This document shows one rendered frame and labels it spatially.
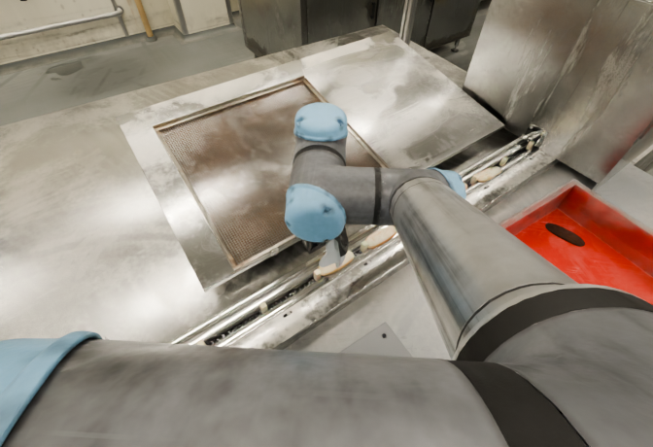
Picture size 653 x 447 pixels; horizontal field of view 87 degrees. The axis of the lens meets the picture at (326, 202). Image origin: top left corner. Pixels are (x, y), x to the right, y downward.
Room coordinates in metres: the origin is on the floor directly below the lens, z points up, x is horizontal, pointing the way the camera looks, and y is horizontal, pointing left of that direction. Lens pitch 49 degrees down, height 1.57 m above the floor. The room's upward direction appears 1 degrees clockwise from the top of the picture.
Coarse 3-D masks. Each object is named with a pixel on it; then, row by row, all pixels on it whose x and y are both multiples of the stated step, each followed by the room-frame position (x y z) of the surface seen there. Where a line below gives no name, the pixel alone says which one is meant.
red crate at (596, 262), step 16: (544, 224) 0.58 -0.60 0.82; (560, 224) 0.58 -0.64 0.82; (576, 224) 0.58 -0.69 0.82; (528, 240) 0.53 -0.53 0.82; (544, 240) 0.53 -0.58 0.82; (560, 240) 0.53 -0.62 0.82; (592, 240) 0.53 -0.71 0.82; (544, 256) 0.48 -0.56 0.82; (560, 256) 0.48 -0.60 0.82; (576, 256) 0.48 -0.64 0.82; (592, 256) 0.48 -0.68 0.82; (608, 256) 0.48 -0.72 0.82; (576, 272) 0.44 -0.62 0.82; (592, 272) 0.44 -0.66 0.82; (608, 272) 0.44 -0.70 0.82; (624, 272) 0.44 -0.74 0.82; (640, 272) 0.44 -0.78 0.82; (624, 288) 0.40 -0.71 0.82; (640, 288) 0.40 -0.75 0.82
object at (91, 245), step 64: (256, 64) 1.47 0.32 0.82; (448, 64) 1.50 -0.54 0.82; (0, 128) 0.98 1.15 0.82; (64, 128) 0.99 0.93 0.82; (0, 192) 0.68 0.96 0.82; (64, 192) 0.68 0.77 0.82; (128, 192) 0.68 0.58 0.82; (0, 256) 0.46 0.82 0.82; (64, 256) 0.46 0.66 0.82; (128, 256) 0.47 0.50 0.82; (0, 320) 0.30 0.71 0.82; (64, 320) 0.30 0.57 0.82; (128, 320) 0.30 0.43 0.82; (192, 320) 0.30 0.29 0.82
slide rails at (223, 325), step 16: (496, 160) 0.81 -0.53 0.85; (512, 160) 0.82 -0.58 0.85; (464, 176) 0.74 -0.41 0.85; (304, 272) 0.41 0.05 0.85; (336, 272) 0.41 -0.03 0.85; (288, 288) 0.37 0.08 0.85; (256, 304) 0.33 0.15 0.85; (288, 304) 0.33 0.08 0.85; (224, 320) 0.29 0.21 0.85; (256, 320) 0.29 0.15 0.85; (208, 336) 0.26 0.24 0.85; (240, 336) 0.26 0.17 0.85
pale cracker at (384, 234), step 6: (384, 228) 0.53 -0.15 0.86; (390, 228) 0.54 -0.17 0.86; (372, 234) 0.52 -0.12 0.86; (378, 234) 0.52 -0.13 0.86; (384, 234) 0.52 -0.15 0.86; (390, 234) 0.52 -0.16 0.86; (366, 240) 0.50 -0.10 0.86; (372, 240) 0.50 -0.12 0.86; (378, 240) 0.50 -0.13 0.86; (384, 240) 0.50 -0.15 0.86; (372, 246) 0.48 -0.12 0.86
